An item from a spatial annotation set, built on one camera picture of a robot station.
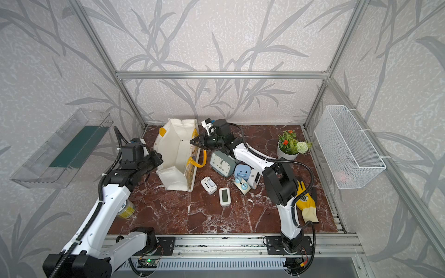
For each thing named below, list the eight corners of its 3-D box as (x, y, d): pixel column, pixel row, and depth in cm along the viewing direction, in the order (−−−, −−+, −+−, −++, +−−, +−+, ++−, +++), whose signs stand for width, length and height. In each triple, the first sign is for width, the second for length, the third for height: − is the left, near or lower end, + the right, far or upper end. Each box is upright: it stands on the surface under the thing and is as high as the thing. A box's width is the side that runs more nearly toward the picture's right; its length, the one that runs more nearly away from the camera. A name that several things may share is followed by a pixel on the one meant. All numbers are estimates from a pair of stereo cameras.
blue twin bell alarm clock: (233, 188, 92) (233, 180, 85) (239, 183, 94) (239, 174, 87) (243, 198, 89) (244, 190, 81) (248, 192, 91) (250, 184, 83)
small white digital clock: (210, 196, 90) (209, 194, 87) (200, 183, 94) (199, 181, 92) (219, 190, 92) (219, 187, 90) (209, 177, 97) (208, 174, 95)
